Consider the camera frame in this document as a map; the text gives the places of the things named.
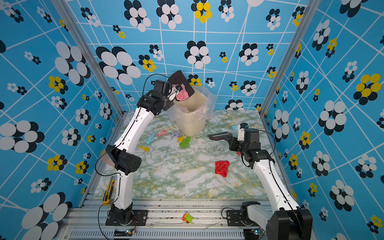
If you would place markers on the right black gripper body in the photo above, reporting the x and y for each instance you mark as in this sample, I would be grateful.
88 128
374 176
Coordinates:
236 145

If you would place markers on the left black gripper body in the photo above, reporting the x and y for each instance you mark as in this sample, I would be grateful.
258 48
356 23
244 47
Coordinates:
167 104

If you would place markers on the black pink hand brush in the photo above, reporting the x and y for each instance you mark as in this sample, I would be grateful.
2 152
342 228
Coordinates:
221 136

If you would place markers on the black dustpan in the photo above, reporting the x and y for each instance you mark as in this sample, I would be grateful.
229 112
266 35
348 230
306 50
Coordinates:
178 78

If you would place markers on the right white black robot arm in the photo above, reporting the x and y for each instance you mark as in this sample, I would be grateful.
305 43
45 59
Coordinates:
270 180

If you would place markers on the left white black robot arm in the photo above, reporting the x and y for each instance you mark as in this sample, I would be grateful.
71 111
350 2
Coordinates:
122 152

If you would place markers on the pink crumpled paper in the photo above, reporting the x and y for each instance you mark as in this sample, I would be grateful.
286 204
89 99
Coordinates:
181 96

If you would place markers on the red crumpled paper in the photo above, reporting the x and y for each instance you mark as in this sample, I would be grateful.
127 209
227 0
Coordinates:
222 168

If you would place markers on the green crumpled paper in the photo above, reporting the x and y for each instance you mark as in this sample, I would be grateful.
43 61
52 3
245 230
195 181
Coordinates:
185 143

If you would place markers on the beige trash bin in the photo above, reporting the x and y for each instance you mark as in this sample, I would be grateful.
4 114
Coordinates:
191 129

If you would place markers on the small pink paper scrap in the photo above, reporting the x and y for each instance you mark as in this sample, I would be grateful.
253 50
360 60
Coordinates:
161 133

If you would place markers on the purple paper scrap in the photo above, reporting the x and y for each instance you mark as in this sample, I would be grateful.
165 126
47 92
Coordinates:
176 134

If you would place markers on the light blue paper scrap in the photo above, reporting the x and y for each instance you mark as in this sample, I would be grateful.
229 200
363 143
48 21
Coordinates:
150 139

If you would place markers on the pink translucent cup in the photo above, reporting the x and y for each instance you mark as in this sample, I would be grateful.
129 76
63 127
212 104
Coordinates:
107 160

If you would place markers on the small green orange toy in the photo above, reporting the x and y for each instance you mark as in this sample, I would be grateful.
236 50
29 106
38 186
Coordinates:
187 218

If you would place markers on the yellow utility knife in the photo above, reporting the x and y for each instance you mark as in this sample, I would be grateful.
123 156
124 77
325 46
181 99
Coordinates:
108 192

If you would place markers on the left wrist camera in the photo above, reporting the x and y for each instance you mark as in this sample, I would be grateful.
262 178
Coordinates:
174 92

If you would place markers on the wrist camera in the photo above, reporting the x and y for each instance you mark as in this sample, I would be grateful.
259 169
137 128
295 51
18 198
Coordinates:
174 92
241 131

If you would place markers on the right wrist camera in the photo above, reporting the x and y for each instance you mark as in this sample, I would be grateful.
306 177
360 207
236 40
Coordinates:
241 131

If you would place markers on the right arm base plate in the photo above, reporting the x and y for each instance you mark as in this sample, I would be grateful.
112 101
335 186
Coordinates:
234 219

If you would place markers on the aluminium frame rail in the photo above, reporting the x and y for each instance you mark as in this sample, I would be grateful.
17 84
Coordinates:
164 222

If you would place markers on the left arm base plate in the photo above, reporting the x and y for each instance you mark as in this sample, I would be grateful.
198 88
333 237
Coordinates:
130 218

